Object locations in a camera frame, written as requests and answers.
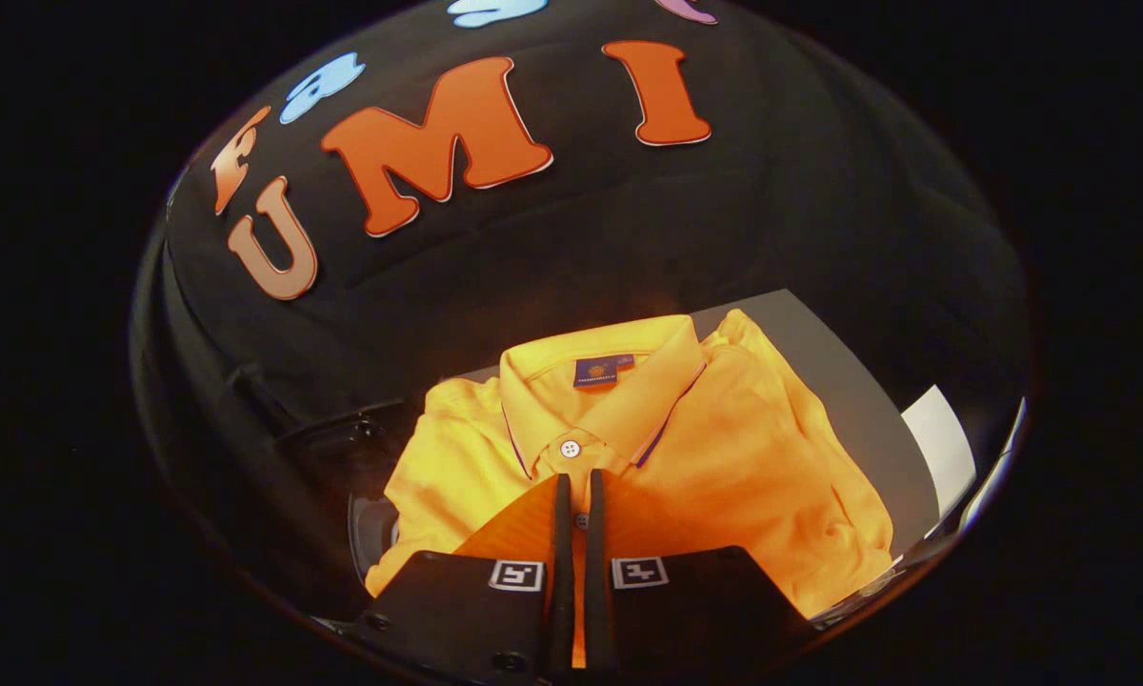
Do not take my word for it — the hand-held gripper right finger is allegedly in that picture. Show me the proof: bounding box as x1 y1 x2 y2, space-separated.
585 469 822 681

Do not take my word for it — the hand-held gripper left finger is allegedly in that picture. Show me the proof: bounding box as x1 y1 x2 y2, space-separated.
351 473 575 683

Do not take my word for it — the yellow polo shirt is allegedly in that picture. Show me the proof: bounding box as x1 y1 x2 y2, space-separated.
364 308 896 668

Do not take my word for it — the grey washing machine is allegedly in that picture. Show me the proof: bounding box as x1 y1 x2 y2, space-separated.
276 400 420 620

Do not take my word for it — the white paper sheet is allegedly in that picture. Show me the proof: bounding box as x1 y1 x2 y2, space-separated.
900 384 977 539

